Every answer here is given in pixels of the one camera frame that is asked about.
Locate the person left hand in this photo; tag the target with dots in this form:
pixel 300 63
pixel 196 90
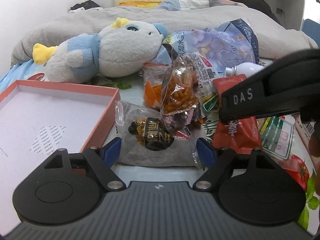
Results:
pixel 314 150

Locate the blue chair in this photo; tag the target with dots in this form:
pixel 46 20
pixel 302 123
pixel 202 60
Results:
pixel 312 29

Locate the patchwork pillow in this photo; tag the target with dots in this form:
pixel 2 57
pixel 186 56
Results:
pixel 185 5

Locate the purple facial tissue pack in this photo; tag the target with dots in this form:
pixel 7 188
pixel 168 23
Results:
pixel 228 45

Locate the orange small snack packet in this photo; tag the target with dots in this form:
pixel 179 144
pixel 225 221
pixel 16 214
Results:
pixel 153 74

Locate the green yellow tofu snack packet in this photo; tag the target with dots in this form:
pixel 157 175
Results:
pixel 276 136

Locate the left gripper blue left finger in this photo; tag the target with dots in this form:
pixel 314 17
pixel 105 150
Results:
pixel 100 161

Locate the white blue plush toy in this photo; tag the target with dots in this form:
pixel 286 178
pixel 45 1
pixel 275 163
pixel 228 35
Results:
pixel 120 49

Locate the red sachet packet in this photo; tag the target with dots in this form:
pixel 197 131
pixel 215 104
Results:
pixel 242 135

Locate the cardboard box with clothes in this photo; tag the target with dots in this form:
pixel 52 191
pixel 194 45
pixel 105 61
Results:
pixel 86 5

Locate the clear brown snack bag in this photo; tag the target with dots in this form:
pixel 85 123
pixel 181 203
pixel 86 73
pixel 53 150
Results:
pixel 188 91

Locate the grey black sesame packet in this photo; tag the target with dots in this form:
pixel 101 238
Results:
pixel 146 142

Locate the pink box lid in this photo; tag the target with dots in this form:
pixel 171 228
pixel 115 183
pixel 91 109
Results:
pixel 37 118

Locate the white spray bottle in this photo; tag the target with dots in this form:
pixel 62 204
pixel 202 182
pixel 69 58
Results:
pixel 246 68

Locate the pink gift box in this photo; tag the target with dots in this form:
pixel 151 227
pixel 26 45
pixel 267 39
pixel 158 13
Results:
pixel 305 130

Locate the yellow pillow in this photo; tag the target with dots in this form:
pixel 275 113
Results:
pixel 140 4

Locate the grey wardrobe cabinet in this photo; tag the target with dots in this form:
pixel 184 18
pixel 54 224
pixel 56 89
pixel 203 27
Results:
pixel 288 12

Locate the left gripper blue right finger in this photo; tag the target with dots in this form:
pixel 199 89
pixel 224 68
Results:
pixel 218 162

